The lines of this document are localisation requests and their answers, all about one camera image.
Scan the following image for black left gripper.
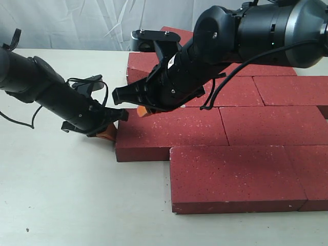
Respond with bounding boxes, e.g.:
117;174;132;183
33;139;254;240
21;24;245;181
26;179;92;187
33;56;128;141

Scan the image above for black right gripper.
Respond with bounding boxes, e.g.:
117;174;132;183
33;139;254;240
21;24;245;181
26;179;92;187
112;6;235;117

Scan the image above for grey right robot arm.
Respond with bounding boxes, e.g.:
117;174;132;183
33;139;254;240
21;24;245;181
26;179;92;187
112;1;327;113

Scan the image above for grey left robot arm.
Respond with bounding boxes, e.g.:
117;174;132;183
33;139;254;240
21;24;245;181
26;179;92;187
1;49;129;141

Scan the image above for red brick under leaning brick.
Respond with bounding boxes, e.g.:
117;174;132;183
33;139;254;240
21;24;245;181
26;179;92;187
126;52;159;84

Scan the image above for red back row right brick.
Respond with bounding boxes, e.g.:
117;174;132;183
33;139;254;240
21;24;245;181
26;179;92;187
236;64;297;76

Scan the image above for red third row right brick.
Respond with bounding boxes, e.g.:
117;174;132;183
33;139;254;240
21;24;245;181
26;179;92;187
253;76;327;119

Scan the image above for red second row brick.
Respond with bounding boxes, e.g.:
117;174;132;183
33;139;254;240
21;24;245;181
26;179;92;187
219;106;327;146

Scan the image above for white fabric backdrop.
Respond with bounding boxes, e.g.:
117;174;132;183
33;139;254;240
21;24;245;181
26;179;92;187
1;0;242;51

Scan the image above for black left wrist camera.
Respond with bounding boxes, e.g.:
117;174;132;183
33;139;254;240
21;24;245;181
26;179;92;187
71;74;105;97

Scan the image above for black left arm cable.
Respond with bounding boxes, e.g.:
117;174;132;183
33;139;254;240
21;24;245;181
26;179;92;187
0;28;110;129

